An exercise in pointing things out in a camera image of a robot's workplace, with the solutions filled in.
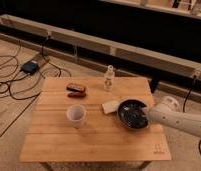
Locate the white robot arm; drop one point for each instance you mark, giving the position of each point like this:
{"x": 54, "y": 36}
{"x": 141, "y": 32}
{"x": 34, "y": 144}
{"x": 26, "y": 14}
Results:
{"x": 166, "y": 113}

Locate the wooden table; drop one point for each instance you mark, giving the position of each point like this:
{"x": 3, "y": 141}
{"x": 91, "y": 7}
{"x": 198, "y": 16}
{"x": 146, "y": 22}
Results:
{"x": 101, "y": 138}

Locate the translucent plastic cup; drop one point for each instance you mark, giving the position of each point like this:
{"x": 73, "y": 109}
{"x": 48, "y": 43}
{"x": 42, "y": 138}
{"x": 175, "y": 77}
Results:
{"x": 76, "y": 115}

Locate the red and black stapler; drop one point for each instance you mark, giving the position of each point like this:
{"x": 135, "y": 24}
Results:
{"x": 76, "y": 90}

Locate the small clear plastic bottle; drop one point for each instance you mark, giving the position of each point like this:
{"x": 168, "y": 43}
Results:
{"x": 109, "y": 76}

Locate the white sponge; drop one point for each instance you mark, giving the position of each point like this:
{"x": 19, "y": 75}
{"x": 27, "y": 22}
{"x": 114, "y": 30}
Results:
{"x": 110, "y": 107}

